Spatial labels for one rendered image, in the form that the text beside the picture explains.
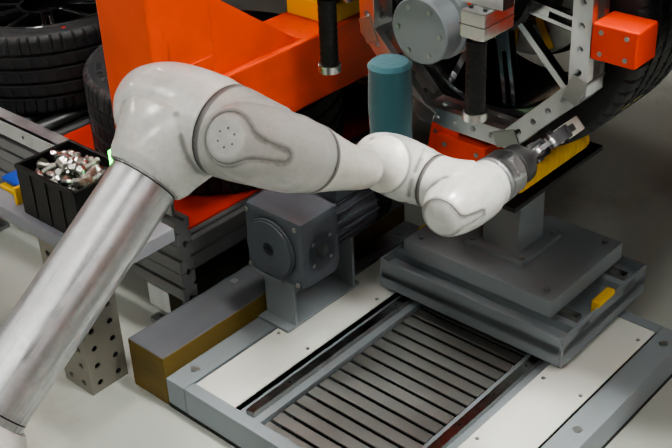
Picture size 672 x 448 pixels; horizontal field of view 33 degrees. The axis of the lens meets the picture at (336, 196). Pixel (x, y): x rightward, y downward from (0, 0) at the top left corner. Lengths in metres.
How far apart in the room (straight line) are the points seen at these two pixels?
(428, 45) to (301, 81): 0.53
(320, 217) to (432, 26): 0.54
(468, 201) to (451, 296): 0.69
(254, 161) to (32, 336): 0.37
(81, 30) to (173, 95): 1.66
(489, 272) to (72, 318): 1.21
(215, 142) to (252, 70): 0.98
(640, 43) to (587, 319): 0.72
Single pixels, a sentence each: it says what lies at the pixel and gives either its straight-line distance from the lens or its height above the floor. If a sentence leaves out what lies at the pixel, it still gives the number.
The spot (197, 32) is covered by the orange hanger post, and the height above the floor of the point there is 0.80.
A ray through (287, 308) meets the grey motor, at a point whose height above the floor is 0.13.
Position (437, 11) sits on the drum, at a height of 0.90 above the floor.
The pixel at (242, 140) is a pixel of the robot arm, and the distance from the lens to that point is 1.42.
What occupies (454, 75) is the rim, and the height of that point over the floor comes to 0.65.
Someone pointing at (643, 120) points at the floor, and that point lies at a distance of 3.72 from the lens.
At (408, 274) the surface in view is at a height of 0.16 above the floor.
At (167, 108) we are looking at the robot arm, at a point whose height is 0.98.
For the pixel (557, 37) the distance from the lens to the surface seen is 2.34.
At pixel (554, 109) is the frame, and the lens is 2.15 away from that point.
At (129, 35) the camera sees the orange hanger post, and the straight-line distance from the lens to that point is 2.24.
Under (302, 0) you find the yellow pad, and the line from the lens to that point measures 2.62.
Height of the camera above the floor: 1.63
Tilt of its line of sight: 30 degrees down
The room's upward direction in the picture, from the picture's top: 3 degrees counter-clockwise
